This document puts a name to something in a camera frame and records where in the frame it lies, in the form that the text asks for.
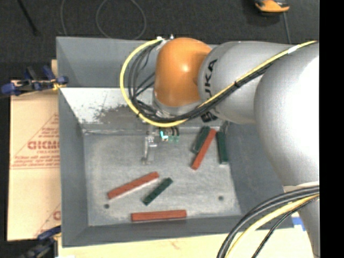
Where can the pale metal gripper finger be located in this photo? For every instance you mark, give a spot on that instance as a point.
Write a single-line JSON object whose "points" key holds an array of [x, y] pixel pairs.
{"points": [[152, 149], [145, 150]]}

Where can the red-brown flat block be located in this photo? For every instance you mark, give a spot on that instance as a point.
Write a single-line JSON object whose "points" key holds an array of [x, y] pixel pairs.
{"points": [[204, 149], [133, 185], [158, 215]]}

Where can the dark green flat block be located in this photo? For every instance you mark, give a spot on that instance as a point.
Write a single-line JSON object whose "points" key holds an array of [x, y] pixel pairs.
{"points": [[201, 138], [157, 191], [222, 148]]}

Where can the grey metal bin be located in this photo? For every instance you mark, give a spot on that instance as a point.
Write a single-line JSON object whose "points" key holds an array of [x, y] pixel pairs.
{"points": [[107, 157]]}

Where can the brown cardboard board, red print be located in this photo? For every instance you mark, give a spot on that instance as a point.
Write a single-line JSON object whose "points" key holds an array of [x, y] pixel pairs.
{"points": [[32, 122]]}

